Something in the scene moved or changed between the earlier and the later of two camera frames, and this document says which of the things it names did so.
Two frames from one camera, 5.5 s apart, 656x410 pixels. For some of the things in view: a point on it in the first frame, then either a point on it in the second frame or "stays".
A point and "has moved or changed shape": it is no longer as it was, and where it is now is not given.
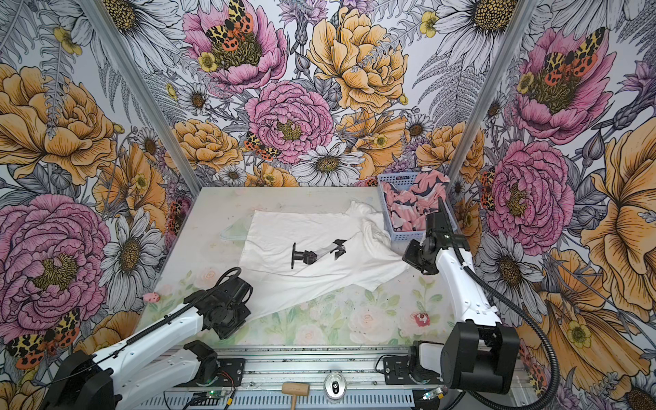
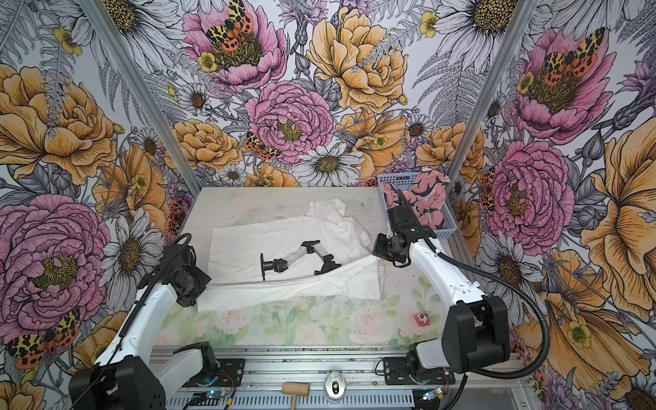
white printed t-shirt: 368,255 has moved or changed shape
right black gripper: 409,256 → 379,250
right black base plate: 397,371 stays
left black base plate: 231,373 stays
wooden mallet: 295,389 stays
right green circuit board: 432,395 stays
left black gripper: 243,314 → 203,280
